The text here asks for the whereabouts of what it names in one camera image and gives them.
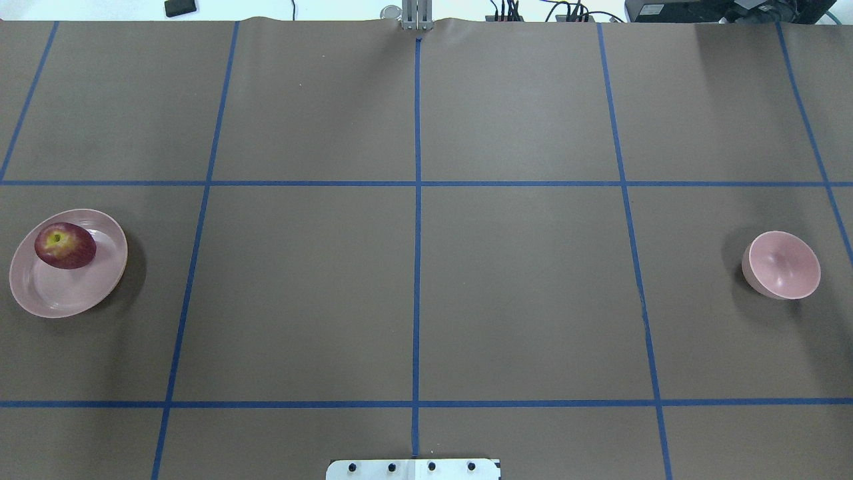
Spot pink bowl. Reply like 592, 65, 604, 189
740, 231, 822, 301

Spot red apple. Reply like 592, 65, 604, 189
34, 222, 97, 269

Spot pink plate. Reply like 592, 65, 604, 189
9, 209, 128, 319

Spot brown paper table mat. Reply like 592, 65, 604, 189
2, 18, 851, 479

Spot black laptop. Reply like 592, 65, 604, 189
624, 1, 836, 25

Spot small black box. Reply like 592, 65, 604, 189
163, 0, 197, 18

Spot aluminium camera post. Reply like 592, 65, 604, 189
400, 0, 434, 31

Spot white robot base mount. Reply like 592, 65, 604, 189
325, 458, 502, 479

